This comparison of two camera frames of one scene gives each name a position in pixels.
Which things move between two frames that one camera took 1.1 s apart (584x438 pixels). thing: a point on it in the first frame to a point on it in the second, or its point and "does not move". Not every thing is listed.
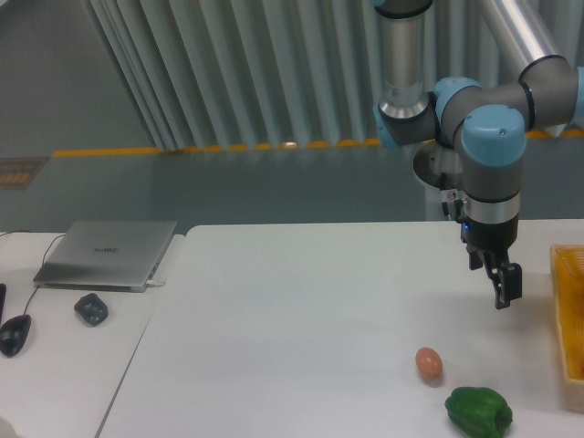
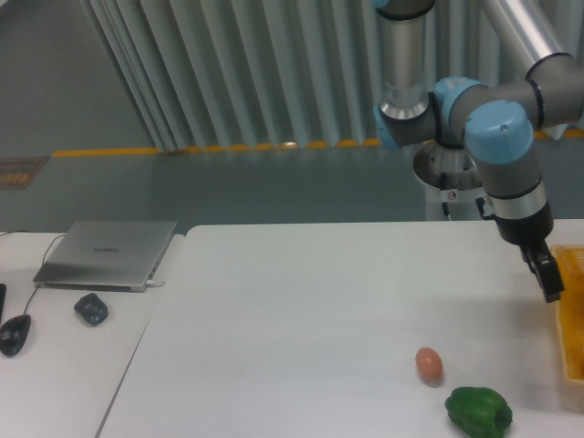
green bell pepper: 479,411 does not move
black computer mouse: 13,334 does not move
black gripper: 507,278 to 528,230
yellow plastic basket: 568,268 does not move
